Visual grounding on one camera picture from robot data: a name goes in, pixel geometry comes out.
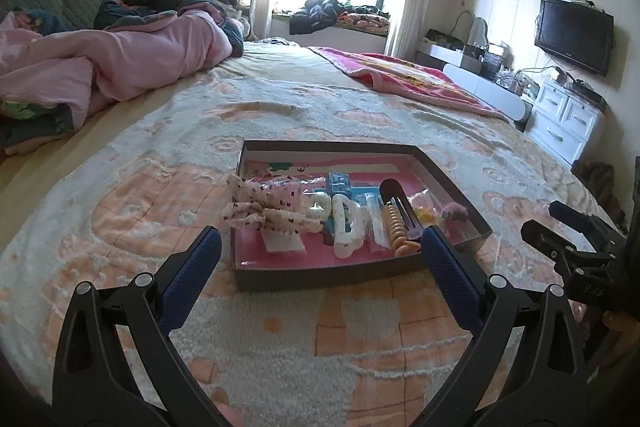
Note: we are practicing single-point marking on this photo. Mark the pink quilt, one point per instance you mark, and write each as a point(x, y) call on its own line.
point(150, 52)

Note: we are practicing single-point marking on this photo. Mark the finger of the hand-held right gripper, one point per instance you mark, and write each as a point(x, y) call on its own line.
point(550, 244)
point(575, 218)

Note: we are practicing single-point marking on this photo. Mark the cream floral fabric hair bow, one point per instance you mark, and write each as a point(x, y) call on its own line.
point(270, 204)

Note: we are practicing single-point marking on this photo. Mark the brown bag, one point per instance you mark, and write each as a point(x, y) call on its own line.
point(597, 187)

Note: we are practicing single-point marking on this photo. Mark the long clear plastic packet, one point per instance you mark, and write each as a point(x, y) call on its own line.
point(375, 222)

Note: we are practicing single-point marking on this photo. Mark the dark clothing pile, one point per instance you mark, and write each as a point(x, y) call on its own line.
point(315, 14)

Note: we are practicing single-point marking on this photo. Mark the cream dotted hair claw clip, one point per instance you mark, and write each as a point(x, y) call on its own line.
point(345, 232)

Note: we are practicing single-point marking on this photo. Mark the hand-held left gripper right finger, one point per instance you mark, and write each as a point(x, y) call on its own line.
point(450, 277)

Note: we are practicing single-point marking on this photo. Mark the brown cardboard box pink inside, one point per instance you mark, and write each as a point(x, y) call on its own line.
point(325, 274)

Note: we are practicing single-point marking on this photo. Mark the white drawer cabinet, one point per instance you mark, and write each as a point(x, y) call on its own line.
point(565, 122)

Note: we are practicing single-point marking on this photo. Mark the white earring card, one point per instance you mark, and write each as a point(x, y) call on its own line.
point(282, 244)

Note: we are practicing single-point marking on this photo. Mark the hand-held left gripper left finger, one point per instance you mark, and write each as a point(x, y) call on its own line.
point(192, 277)

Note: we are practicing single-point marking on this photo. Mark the black set-top box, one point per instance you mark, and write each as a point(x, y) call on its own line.
point(587, 92)

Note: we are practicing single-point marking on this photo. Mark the colourful folded blanket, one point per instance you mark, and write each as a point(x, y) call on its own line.
point(365, 19)

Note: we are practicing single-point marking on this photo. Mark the white desk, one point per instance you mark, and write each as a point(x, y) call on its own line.
point(480, 84)

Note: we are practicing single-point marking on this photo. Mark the black flat television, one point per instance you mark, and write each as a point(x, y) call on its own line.
point(572, 34)

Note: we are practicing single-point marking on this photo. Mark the desk lamp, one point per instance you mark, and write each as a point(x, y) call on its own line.
point(477, 32)

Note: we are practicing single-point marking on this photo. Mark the person's right hand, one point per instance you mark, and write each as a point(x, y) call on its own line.
point(620, 337)

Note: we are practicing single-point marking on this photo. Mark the pink red printed blanket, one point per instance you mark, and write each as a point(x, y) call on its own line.
point(410, 77)

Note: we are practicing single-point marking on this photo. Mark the brown long hair clip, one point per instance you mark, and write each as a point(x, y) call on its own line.
point(392, 189)

